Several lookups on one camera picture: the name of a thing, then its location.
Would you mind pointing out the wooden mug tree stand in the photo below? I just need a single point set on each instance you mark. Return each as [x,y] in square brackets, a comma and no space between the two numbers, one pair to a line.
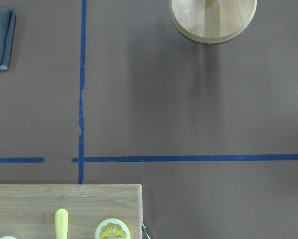
[212,21]

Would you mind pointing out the yellow plastic knife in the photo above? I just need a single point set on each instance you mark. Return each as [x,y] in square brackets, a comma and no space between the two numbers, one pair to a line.
[61,223]

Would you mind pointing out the wooden cutting board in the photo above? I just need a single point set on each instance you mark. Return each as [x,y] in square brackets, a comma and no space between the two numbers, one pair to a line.
[28,211]

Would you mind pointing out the grey folded cloth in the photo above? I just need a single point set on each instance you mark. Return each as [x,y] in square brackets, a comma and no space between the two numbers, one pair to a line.
[7,25]

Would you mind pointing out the lemon slice near handle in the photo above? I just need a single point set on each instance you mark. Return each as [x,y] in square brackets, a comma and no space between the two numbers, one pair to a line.
[112,228]

